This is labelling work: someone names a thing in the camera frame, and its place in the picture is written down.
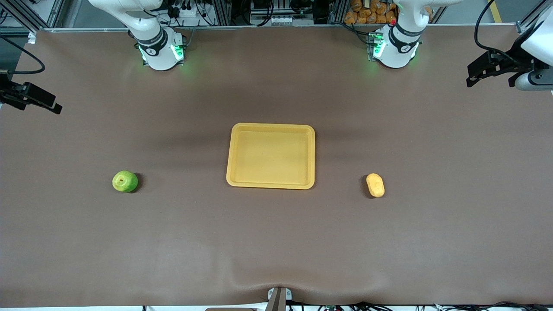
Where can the metal table clamp bracket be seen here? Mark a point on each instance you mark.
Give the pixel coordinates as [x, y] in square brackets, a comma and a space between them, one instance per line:
[278, 300]

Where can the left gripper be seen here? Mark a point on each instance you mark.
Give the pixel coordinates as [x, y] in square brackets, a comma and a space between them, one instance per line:
[511, 61]

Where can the aluminium frame post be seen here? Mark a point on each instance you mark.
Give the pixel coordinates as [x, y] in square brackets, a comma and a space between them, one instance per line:
[523, 26]
[56, 13]

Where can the grey electronics box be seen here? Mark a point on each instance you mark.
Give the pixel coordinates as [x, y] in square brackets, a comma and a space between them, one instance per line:
[281, 20]

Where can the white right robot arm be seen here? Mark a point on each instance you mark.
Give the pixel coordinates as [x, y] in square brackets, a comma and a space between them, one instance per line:
[160, 56]

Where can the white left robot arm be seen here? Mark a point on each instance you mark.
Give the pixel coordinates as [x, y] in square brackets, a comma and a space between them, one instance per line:
[395, 54]

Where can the aluminium table edge rail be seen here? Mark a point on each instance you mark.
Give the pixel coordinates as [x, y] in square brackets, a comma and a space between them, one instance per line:
[86, 30]

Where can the yellow plastic tray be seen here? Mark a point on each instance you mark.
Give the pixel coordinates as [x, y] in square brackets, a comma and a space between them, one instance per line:
[270, 157]

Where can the brown table mat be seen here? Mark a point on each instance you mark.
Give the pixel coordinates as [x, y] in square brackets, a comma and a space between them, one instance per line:
[276, 242]

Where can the yellow potato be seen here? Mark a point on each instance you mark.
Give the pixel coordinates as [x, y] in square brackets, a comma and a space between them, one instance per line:
[375, 185]

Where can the green apple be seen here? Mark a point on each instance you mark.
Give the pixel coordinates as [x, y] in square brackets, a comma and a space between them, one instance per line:
[125, 181]

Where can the orange snack bag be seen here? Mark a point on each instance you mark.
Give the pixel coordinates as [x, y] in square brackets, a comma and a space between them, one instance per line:
[367, 15]

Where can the white power strip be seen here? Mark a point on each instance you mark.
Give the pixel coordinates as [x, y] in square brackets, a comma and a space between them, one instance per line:
[190, 13]

